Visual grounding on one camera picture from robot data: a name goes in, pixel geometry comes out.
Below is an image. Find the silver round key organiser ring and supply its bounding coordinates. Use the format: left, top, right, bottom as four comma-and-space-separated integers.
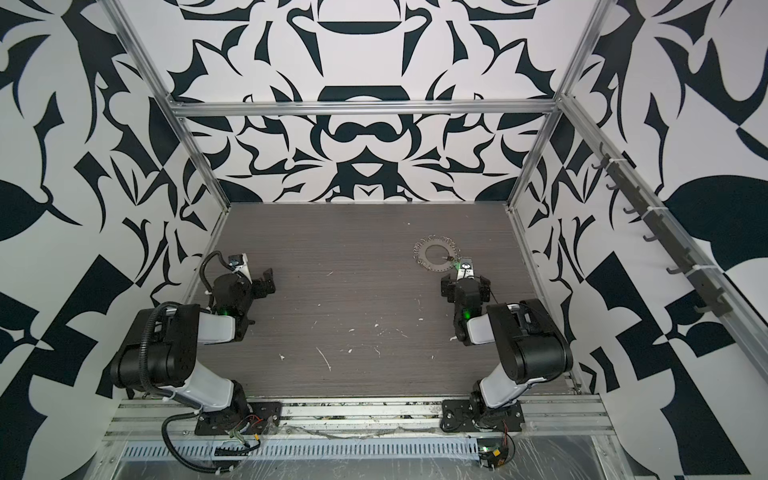
412, 235, 462, 272

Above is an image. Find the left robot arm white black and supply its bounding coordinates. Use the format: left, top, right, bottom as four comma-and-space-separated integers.
109, 269, 282, 436

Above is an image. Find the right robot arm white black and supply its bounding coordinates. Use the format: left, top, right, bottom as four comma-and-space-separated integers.
440, 275, 573, 432

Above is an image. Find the small electronics board green led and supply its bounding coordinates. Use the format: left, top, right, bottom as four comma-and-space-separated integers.
478, 438, 516, 470

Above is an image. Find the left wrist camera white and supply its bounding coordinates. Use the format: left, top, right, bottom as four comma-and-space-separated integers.
227, 253, 251, 280

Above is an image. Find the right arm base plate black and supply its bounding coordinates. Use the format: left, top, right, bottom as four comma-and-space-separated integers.
439, 400, 525, 433

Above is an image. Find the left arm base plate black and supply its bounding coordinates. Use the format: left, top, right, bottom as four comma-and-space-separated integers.
194, 401, 283, 436

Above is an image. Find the white slotted cable duct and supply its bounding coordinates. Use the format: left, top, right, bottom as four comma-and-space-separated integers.
119, 437, 481, 462

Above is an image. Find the aluminium front rail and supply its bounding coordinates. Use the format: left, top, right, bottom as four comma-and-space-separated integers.
104, 394, 616, 442

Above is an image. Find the grey wall hook rack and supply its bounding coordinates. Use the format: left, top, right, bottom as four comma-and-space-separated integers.
593, 145, 733, 317

